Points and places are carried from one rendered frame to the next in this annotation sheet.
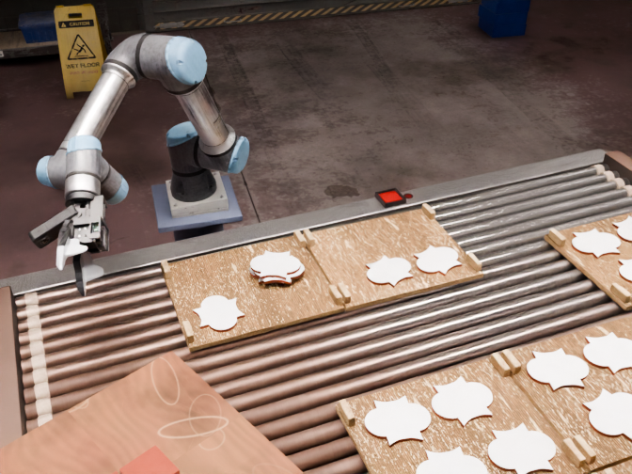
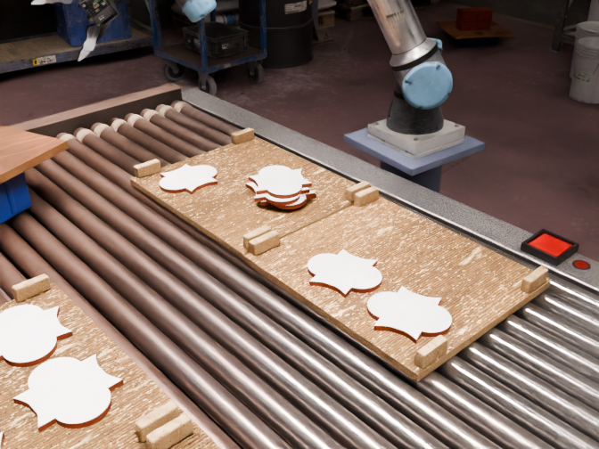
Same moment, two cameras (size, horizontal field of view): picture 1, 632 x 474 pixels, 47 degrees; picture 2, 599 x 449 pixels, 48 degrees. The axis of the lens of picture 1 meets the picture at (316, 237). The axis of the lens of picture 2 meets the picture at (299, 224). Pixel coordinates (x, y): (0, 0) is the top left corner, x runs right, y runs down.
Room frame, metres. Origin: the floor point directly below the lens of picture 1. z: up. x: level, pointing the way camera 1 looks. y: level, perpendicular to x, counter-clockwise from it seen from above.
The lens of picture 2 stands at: (1.15, -1.07, 1.61)
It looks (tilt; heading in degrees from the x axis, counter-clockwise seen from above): 31 degrees down; 70
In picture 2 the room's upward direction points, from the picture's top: straight up
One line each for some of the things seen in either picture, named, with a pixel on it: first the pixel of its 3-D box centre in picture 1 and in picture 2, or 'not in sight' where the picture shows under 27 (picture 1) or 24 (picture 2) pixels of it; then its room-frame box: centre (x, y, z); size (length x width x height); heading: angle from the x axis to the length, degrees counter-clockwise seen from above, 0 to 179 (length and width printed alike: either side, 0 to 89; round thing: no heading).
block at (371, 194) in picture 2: (308, 237); (366, 196); (1.70, 0.02, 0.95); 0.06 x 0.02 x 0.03; 21
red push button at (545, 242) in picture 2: (390, 197); (549, 247); (1.96, -0.24, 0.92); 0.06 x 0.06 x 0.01; 22
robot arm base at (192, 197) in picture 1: (191, 177); (415, 107); (2.03, 0.41, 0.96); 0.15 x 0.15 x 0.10
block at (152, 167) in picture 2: (188, 332); (147, 168); (1.30, 0.31, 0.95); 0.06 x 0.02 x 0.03; 21
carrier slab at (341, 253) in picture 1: (388, 255); (392, 270); (1.65, -0.21, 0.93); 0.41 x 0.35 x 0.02; 111
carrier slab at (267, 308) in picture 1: (248, 288); (250, 188); (1.50, 0.18, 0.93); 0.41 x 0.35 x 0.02; 111
